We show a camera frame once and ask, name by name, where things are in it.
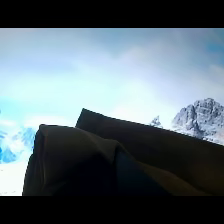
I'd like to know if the dark brown garment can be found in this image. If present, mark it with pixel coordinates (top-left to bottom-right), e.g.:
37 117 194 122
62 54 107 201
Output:
22 107 224 197

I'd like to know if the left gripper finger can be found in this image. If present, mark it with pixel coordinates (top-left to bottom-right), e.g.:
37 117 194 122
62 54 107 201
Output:
114 146 172 197

